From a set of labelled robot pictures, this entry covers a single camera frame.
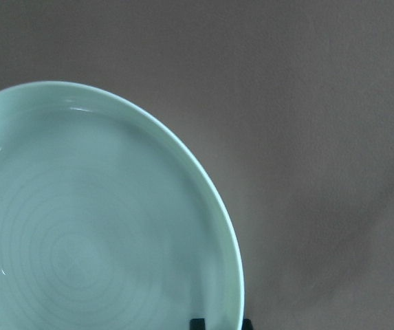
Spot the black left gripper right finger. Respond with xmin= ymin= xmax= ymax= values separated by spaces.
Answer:
xmin=241 ymin=319 xmax=253 ymax=330

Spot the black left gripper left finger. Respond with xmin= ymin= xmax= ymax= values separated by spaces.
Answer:
xmin=189 ymin=318 xmax=206 ymax=330

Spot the light green round plate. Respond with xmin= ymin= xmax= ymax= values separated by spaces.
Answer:
xmin=0 ymin=81 xmax=244 ymax=329

